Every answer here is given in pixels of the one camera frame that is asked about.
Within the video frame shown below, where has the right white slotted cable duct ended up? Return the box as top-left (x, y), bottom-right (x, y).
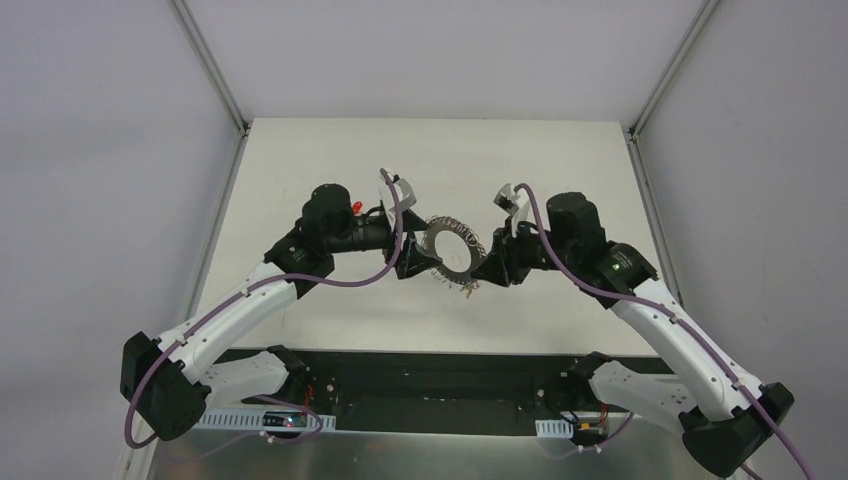
top-left (535, 419), bottom-right (574, 439)

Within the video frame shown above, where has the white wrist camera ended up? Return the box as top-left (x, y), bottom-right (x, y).
top-left (379, 174), bottom-right (417, 216)
top-left (493, 183), bottom-right (531, 238)

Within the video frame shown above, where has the right aluminium frame post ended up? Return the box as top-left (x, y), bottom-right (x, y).
top-left (627, 0), bottom-right (724, 142)

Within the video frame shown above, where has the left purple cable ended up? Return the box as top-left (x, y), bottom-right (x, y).
top-left (124, 168), bottom-right (407, 450)

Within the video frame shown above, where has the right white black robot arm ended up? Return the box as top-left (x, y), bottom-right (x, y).
top-left (472, 184), bottom-right (794, 478)

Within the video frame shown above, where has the aluminium frame post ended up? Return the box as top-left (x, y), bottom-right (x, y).
top-left (627, 0), bottom-right (724, 142)
top-left (168, 0), bottom-right (250, 138)

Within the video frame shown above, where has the right controller circuit board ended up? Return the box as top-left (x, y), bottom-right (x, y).
top-left (571, 422), bottom-right (608, 447)

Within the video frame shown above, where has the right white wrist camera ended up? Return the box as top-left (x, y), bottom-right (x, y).
top-left (493, 183), bottom-right (531, 238)

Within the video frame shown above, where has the controller circuit board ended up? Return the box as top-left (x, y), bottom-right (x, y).
top-left (262, 411), bottom-right (309, 431)
top-left (571, 422), bottom-right (608, 447)

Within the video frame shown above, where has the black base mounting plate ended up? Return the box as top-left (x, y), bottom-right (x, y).
top-left (228, 349), bottom-right (674, 439)

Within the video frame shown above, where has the left aluminium frame post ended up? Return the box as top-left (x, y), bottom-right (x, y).
top-left (168, 0), bottom-right (250, 138)

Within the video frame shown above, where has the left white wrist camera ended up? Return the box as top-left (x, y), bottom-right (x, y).
top-left (379, 174), bottom-right (417, 216)

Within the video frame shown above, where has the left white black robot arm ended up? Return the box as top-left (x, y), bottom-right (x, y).
top-left (120, 176), bottom-right (441, 449)

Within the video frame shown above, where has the left controller circuit board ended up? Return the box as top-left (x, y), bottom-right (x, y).
top-left (262, 411), bottom-right (309, 431)

